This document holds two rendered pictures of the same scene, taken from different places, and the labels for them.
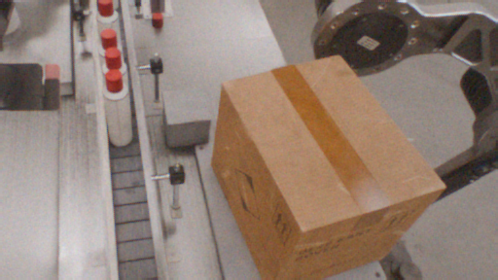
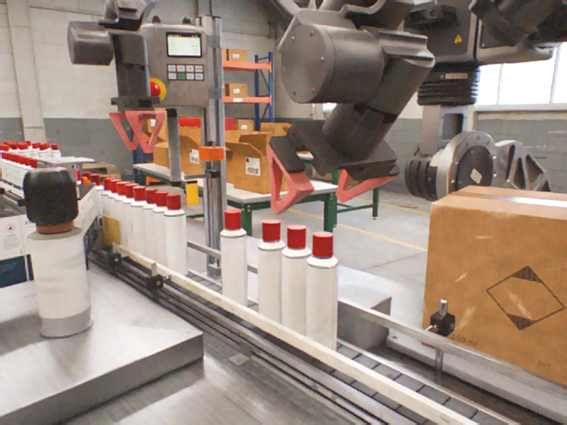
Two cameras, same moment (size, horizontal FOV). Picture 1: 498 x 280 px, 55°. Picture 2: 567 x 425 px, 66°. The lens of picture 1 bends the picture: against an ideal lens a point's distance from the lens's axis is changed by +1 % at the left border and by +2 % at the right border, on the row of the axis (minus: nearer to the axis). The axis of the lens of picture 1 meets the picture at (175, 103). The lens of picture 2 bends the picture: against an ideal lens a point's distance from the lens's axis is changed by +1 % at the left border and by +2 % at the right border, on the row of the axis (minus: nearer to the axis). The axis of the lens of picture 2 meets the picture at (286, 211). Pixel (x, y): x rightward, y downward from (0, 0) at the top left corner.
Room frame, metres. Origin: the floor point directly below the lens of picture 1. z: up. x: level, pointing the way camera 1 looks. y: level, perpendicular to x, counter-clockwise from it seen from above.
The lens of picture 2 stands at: (0.10, 0.53, 1.27)
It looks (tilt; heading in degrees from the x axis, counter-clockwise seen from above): 13 degrees down; 326
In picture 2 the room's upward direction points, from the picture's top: straight up
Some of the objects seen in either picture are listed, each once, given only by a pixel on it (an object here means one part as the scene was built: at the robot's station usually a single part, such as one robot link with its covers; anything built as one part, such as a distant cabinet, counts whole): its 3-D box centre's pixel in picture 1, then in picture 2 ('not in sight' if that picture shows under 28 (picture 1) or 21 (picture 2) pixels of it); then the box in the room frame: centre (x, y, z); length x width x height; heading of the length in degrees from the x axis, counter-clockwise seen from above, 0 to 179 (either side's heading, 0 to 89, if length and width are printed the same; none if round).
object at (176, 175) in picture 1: (165, 188); (434, 353); (0.47, 0.01, 0.91); 0.07 x 0.03 x 0.16; 100
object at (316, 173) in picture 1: (304, 173); (531, 275); (0.47, -0.24, 0.99); 0.30 x 0.24 x 0.27; 19
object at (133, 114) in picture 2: not in sight; (143, 126); (0.91, 0.30, 1.25); 0.07 x 0.07 x 0.09; 1
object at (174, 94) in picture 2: not in sight; (175, 69); (1.19, 0.13, 1.38); 0.17 x 0.10 x 0.19; 65
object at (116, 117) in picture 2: not in sight; (132, 126); (0.98, 0.31, 1.25); 0.07 x 0.07 x 0.09; 1
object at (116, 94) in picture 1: (117, 109); (321, 293); (0.61, 0.12, 0.98); 0.05 x 0.05 x 0.20
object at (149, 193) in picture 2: not in sight; (154, 228); (1.19, 0.22, 0.98); 0.05 x 0.05 x 0.20
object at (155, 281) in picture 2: (79, 18); (155, 287); (1.01, 0.27, 0.89); 0.03 x 0.03 x 0.12; 10
